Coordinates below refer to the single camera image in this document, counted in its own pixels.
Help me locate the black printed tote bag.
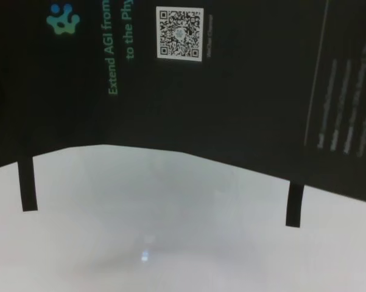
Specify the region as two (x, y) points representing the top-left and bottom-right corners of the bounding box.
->
(0, 0), (366, 205)

